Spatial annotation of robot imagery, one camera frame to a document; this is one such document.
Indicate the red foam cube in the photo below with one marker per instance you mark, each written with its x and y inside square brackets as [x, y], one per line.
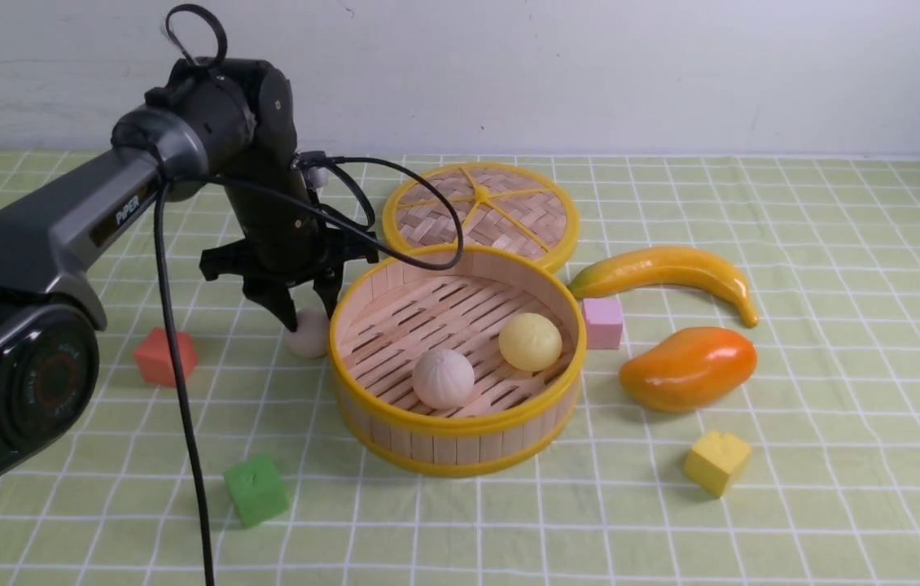
[153, 360]

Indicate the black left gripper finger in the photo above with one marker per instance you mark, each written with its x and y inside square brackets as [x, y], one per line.
[275, 297]
[327, 283]

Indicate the woven bamboo steamer lid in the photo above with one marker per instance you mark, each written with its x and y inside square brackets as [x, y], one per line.
[498, 205]

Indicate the yellow toy banana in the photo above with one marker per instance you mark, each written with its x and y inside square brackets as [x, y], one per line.
[668, 265]

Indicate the bamboo steamer tray yellow rim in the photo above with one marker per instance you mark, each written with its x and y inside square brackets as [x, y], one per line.
[388, 318]

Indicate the green foam cube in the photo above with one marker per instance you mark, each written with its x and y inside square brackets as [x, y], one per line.
[257, 490]

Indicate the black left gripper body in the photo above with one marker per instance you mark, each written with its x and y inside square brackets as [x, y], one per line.
[280, 241]

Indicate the green checkered tablecloth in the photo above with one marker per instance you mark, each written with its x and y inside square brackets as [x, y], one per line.
[831, 493]

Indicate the white bun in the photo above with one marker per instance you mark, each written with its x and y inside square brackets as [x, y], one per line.
[309, 339]
[443, 379]

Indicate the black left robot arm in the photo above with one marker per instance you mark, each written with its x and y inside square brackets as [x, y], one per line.
[229, 120]

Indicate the yellow foam cube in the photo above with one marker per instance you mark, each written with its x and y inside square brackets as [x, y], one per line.
[716, 461]

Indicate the yellow bun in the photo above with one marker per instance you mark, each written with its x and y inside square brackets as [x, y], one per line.
[530, 342]

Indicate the pink foam cube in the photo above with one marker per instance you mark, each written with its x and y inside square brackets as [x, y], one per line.
[604, 320]

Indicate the white bun front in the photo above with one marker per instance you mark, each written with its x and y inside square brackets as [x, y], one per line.
[443, 379]

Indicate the orange toy mango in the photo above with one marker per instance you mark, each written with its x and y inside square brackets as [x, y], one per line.
[689, 370]

